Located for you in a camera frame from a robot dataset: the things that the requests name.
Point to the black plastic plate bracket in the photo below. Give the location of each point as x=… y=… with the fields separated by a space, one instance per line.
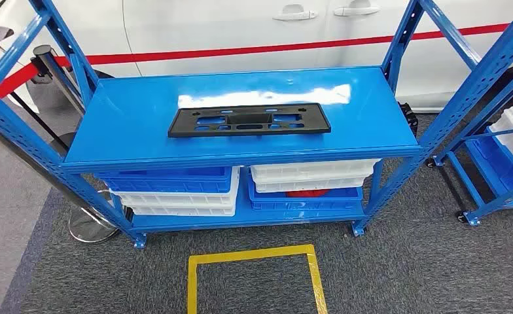
x=248 y=119

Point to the blue metal shelf rack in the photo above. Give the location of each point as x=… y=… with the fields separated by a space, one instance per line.
x=130 y=130

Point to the black ribbed plastic part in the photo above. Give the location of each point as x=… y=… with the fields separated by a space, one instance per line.
x=408 y=119

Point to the blue shelf rack with casters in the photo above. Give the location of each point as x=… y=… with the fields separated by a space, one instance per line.
x=472 y=218

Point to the red plastic object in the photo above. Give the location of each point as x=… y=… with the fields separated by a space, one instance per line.
x=308 y=193

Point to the blue plastic crate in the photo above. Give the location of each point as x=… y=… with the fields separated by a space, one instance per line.
x=304 y=203
x=497 y=167
x=165 y=182

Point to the red barrier belt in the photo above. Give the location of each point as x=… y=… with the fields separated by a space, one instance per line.
x=239 y=49

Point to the white car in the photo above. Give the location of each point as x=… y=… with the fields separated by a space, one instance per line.
x=239 y=26

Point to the thin black rod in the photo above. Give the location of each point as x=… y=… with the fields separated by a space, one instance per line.
x=22 y=107

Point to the chrome base stanchion post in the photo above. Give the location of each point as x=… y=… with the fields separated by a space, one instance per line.
x=94 y=227

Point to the black-topped stanchion post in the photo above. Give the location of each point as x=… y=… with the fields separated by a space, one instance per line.
x=44 y=58

